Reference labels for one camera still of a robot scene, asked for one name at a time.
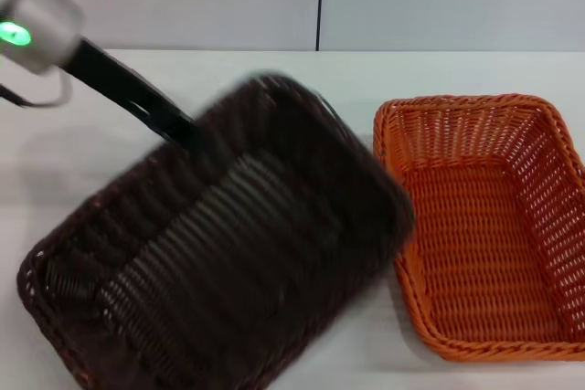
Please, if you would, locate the orange wicker basket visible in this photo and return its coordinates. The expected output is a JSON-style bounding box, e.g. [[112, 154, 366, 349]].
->
[[373, 93, 585, 361]]

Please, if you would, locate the grey wrist cable with connector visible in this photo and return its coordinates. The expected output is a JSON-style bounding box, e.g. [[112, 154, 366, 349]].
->
[[0, 72, 73, 109]]

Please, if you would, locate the dark brown wicker basket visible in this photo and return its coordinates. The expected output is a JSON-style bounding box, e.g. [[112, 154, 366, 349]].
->
[[16, 70, 417, 390]]

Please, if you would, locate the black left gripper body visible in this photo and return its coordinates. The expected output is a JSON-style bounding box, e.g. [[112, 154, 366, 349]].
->
[[63, 37, 154, 112]]

